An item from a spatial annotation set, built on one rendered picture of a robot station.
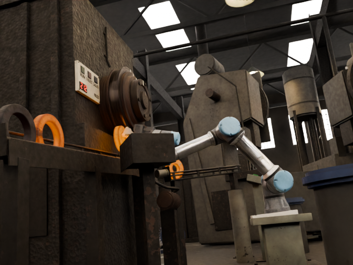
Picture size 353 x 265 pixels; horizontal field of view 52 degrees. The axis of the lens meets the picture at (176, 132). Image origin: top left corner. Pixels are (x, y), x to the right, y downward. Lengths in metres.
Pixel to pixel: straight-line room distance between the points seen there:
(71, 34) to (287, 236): 1.66
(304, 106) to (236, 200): 8.40
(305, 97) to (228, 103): 6.23
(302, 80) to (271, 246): 9.30
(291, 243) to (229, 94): 3.17
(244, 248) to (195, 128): 2.72
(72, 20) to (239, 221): 1.75
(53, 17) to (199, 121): 3.25
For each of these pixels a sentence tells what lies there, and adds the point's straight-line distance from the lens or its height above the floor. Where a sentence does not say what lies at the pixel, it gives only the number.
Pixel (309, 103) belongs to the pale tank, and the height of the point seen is 3.31.
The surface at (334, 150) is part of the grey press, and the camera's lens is 5.88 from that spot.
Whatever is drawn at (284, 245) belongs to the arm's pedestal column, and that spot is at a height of 0.14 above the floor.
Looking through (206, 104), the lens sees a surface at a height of 1.90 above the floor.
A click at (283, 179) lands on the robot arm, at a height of 0.49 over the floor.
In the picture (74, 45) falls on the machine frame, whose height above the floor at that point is 1.33.
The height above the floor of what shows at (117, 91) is 1.11.
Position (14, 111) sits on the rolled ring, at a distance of 1.38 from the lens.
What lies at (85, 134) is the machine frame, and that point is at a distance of 1.96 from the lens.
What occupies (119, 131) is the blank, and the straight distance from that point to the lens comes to 2.11.
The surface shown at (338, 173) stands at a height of 0.40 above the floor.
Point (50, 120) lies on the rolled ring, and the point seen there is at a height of 0.75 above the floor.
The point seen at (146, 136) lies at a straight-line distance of 1.66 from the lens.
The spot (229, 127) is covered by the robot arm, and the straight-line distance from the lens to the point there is 2.06.
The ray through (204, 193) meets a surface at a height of 0.68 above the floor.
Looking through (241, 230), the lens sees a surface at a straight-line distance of 2.74.
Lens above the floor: 0.30
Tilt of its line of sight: 14 degrees up
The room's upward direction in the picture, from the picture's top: 5 degrees counter-clockwise
